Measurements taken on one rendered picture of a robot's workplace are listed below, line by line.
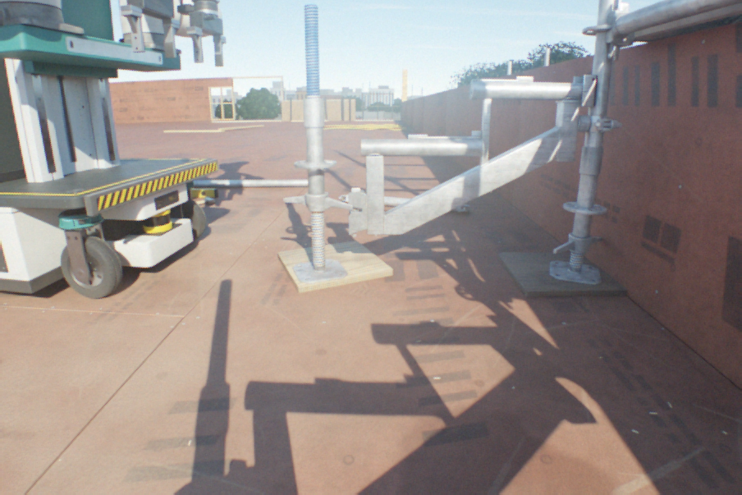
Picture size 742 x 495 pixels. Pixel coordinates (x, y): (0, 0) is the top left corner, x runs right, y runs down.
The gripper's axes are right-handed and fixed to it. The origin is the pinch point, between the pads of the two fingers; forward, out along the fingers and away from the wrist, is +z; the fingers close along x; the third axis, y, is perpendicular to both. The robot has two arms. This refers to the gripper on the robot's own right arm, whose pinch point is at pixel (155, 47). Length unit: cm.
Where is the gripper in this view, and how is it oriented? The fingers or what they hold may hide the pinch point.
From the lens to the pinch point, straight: 118.8
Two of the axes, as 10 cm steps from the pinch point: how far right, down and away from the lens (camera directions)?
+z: 0.0, 9.6, 2.7
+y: -9.9, -0.3, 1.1
